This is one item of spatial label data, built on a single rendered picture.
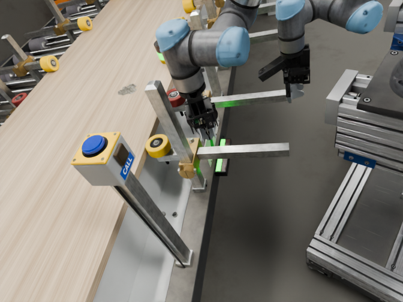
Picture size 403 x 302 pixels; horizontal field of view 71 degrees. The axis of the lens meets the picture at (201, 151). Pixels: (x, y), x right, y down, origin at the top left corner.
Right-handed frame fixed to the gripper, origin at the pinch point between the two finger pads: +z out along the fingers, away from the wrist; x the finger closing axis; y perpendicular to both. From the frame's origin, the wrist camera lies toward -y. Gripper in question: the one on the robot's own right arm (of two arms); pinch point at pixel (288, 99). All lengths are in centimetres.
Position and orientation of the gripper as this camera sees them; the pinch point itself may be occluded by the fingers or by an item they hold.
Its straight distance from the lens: 107.6
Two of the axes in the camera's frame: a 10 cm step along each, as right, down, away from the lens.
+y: 9.5, -0.5, -3.1
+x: 1.7, -7.6, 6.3
